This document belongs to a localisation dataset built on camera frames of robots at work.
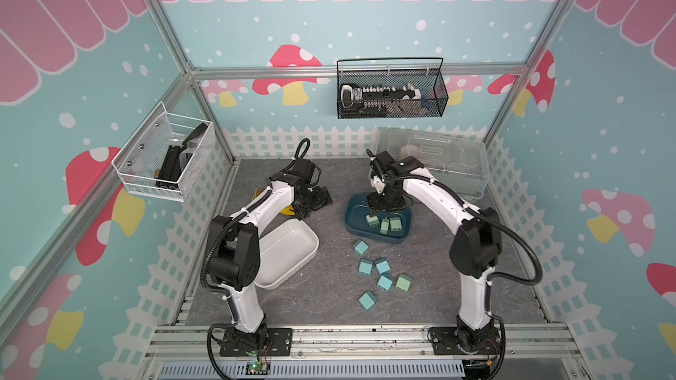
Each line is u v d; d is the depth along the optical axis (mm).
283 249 936
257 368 709
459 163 897
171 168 713
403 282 832
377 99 872
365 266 875
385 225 944
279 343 740
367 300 795
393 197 742
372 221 967
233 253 490
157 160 730
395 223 969
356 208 1007
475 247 497
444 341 742
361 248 900
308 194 799
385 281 834
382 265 871
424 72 896
